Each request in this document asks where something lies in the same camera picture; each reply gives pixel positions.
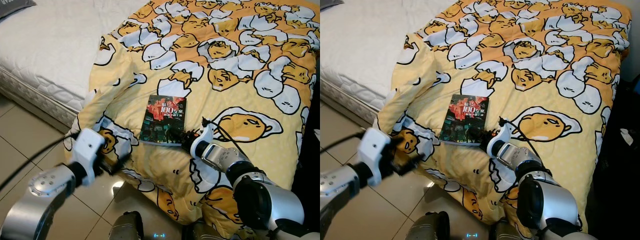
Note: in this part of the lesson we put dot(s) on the white quilted mattress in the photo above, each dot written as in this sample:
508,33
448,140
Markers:
50,50
360,50

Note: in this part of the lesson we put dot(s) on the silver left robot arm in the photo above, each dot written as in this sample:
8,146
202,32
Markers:
340,190
40,195

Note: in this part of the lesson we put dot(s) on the yellow egg print blanket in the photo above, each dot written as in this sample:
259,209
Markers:
250,150
575,145

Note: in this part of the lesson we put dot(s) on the dark red cover book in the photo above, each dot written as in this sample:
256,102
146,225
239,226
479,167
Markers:
162,117
462,117

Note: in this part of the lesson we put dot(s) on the white crumpled paper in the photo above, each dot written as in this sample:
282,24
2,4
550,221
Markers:
628,136

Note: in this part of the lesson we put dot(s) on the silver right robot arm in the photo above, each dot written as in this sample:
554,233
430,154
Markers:
545,200
260,195

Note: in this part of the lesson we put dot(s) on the robot left leg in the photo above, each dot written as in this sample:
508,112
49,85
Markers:
430,227
126,227

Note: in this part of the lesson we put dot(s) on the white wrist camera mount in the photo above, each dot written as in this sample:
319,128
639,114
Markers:
87,150
377,150
197,149
492,147

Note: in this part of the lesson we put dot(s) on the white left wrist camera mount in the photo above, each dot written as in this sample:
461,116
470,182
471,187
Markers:
377,150
87,150

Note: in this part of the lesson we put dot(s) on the robot right leg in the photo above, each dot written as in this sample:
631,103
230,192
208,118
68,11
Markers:
212,232
510,232

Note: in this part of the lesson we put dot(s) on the grey pillow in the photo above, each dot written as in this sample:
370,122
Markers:
12,6
330,3

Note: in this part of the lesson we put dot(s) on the robot leg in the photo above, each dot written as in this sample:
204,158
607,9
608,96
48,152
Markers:
212,232
430,227
510,232
126,227

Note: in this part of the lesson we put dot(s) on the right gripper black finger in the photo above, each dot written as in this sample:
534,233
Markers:
174,141
472,130
472,140
174,131

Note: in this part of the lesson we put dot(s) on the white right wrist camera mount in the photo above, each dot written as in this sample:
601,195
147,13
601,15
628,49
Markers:
197,149
492,147

